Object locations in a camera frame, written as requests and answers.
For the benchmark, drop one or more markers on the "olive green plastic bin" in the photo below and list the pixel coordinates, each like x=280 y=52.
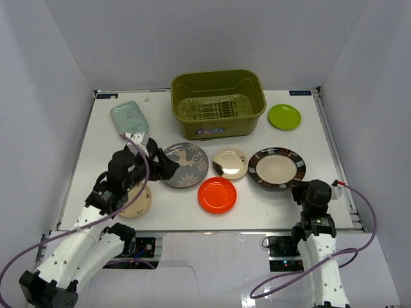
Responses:
x=217 y=104

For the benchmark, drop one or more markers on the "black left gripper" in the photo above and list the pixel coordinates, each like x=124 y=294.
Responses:
x=157 y=160

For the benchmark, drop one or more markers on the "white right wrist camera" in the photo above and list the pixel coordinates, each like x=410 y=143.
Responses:
x=336 y=189

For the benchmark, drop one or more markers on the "blue table label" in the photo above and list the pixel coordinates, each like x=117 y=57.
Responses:
x=300 y=93
x=107 y=96

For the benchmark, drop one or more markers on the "right blue table label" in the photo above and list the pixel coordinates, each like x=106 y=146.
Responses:
x=300 y=93

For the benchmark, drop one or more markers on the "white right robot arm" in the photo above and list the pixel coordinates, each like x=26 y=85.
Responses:
x=315 y=239

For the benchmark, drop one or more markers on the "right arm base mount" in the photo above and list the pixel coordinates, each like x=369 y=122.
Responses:
x=282 y=254

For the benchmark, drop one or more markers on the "left blue table label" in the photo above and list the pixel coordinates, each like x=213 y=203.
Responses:
x=107 y=96

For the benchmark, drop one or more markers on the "striped dark rim plate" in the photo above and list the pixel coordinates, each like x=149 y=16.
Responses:
x=276 y=168

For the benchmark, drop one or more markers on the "pale blue rectangular plate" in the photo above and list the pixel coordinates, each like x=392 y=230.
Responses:
x=129 y=118

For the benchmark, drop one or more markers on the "cream plate with small motifs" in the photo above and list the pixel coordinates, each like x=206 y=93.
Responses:
x=139 y=206

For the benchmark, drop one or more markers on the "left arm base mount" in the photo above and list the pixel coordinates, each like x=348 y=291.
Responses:
x=143 y=256

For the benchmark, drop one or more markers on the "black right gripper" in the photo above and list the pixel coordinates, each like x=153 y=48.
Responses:
x=296 y=188

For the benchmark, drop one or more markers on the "grey reindeer plate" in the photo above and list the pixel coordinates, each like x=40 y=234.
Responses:
x=193 y=165

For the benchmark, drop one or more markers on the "black round plate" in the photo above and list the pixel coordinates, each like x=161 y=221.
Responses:
x=151 y=147

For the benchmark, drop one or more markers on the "cream plate with black patch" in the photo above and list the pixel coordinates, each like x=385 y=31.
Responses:
x=230 y=163

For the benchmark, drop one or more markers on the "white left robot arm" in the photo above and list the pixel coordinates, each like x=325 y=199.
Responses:
x=95 y=239

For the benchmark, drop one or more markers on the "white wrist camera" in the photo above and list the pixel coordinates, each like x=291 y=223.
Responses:
x=137 y=143
x=336 y=189

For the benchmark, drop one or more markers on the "lime green plate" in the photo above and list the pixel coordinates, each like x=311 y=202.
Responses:
x=284 y=117

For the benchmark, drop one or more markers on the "orange plate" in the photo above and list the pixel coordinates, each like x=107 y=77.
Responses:
x=217 y=195

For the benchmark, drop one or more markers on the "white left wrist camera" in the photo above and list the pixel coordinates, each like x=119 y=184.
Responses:
x=137 y=143

